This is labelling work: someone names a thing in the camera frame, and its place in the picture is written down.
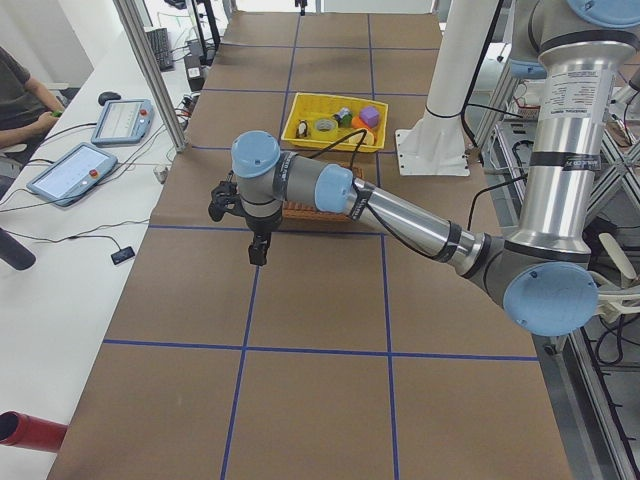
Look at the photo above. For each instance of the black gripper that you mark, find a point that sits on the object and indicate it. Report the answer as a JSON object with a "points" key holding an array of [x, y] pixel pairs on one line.
{"points": [[261, 232]]}

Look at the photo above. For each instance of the black keyboard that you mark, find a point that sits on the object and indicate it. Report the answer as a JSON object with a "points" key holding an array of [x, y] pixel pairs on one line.
{"points": [[159, 42]]}

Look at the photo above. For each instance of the purple cube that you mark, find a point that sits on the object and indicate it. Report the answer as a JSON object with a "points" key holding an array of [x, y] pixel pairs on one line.
{"points": [[370, 116]]}

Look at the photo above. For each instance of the seated person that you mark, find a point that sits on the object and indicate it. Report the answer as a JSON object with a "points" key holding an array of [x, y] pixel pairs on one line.
{"points": [[29, 110]]}

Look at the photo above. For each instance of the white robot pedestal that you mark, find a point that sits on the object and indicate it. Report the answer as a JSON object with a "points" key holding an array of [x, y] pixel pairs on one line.
{"points": [[435, 145]]}

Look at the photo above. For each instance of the brown wicker basket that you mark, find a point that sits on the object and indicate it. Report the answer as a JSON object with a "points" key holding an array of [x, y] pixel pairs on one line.
{"points": [[310, 216]]}

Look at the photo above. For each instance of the black rod on desk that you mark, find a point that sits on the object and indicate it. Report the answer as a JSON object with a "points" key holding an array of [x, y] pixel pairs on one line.
{"points": [[14, 253]]}

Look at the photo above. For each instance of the white office chair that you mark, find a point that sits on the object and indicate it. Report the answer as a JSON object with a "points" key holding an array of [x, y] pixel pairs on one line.
{"points": [[618, 294]]}

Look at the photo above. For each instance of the teach pendant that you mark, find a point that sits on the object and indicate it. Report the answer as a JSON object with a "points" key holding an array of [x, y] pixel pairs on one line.
{"points": [[69, 178], [123, 122]]}

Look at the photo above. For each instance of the yellow tape roll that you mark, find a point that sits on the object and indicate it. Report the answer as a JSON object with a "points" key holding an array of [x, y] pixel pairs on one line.
{"points": [[325, 130]]}

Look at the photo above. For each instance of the beige bread toy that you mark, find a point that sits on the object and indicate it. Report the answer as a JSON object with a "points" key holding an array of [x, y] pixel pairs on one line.
{"points": [[362, 137]]}

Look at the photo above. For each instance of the upper teach pendant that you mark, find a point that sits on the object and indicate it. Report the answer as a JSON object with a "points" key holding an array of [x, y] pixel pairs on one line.
{"points": [[123, 122]]}

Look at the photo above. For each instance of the penguin toy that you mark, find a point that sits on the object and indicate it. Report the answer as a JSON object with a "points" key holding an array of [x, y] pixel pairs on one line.
{"points": [[302, 129]]}

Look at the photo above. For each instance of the small black device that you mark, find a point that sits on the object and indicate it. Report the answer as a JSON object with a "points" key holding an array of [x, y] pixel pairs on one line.
{"points": [[122, 255]]}

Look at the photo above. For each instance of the red tube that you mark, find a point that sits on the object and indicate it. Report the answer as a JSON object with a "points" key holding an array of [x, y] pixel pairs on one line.
{"points": [[28, 432]]}

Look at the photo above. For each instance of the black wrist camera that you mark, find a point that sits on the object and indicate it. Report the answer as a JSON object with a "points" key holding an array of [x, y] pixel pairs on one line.
{"points": [[225, 200]]}

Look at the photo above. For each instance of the lower teach pendant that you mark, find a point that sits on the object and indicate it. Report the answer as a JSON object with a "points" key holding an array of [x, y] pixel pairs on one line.
{"points": [[69, 178]]}

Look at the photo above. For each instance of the yellow plastic basket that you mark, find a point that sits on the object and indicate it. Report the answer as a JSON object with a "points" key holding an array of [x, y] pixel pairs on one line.
{"points": [[312, 106]]}

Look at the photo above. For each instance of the orange toy block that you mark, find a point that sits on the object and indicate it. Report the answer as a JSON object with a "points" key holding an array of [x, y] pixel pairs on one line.
{"points": [[358, 123]]}

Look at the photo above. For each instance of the black computer mouse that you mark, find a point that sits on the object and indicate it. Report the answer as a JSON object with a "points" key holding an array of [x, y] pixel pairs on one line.
{"points": [[106, 96]]}

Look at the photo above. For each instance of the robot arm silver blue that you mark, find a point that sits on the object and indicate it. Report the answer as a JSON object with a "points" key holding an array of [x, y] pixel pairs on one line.
{"points": [[537, 273]]}

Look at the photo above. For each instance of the black power box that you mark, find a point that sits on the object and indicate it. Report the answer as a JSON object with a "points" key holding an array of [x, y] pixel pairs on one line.
{"points": [[195, 72]]}

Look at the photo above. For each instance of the aluminium frame post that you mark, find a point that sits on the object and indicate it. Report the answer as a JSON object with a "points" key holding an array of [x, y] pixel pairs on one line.
{"points": [[133, 27]]}

